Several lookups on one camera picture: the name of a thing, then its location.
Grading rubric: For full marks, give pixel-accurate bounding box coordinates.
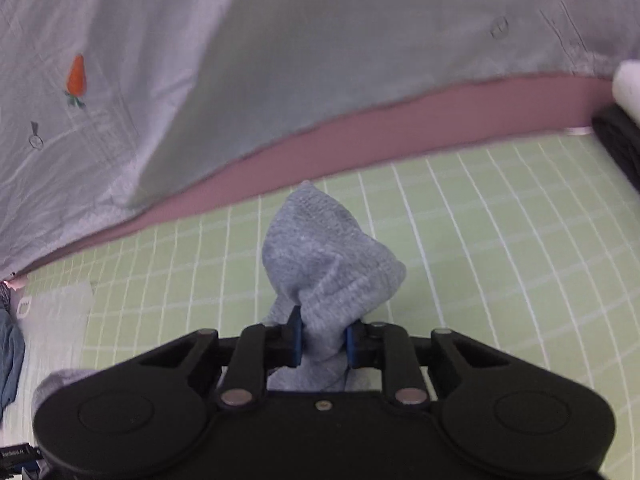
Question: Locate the white rounded object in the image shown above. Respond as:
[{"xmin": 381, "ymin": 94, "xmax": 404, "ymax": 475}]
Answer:
[{"xmin": 612, "ymin": 59, "xmax": 640, "ymax": 124}]

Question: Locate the black ribbed object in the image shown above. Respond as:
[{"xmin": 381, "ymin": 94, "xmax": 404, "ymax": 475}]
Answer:
[{"xmin": 592, "ymin": 102, "xmax": 640, "ymax": 187}]

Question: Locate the carrot printed white sheet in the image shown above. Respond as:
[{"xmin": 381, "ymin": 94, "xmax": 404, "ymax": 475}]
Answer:
[{"xmin": 0, "ymin": 0, "xmax": 640, "ymax": 279}]

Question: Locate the green grid mat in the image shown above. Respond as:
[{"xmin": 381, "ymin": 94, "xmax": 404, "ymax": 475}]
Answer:
[{"xmin": 0, "ymin": 132, "xmax": 640, "ymax": 480}]

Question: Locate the grey t-shirt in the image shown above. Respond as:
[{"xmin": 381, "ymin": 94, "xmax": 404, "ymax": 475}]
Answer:
[{"xmin": 32, "ymin": 182, "xmax": 407, "ymax": 480}]

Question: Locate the translucent plastic bag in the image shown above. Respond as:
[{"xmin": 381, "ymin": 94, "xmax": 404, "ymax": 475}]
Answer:
[{"xmin": 0, "ymin": 280, "xmax": 96, "ymax": 442}]

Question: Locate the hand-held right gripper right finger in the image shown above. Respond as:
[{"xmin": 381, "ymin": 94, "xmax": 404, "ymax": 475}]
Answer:
[{"xmin": 346, "ymin": 322, "xmax": 511, "ymax": 407}]

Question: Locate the blue denim garment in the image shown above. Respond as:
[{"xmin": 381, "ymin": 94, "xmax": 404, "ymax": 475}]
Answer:
[{"xmin": 0, "ymin": 307, "xmax": 26, "ymax": 412}]

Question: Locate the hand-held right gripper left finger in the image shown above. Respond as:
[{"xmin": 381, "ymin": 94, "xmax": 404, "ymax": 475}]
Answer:
[{"xmin": 137, "ymin": 306, "xmax": 304, "ymax": 409}]

